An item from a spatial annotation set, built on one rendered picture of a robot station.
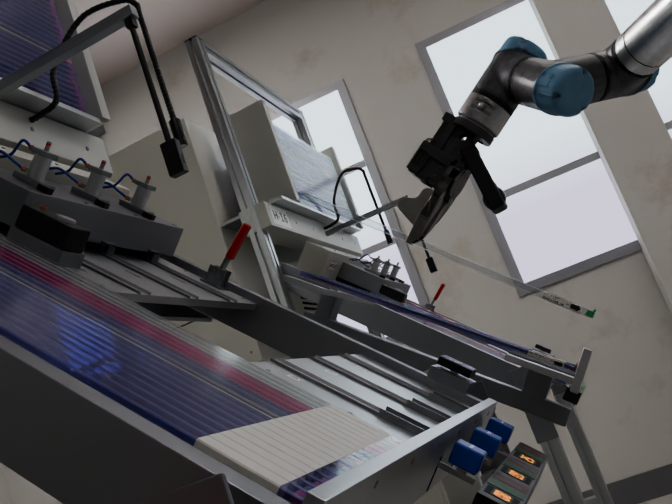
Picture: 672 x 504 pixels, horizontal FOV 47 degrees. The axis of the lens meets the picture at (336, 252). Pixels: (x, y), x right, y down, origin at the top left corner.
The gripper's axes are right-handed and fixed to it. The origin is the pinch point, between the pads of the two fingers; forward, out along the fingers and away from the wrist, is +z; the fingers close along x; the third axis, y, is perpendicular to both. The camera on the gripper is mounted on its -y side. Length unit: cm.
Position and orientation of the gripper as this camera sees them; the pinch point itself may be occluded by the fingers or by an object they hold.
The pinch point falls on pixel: (417, 239)
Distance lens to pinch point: 124.6
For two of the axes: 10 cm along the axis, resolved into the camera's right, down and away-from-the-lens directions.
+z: -5.4, 8.4, 0.7
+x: -3.0, -1.2, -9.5
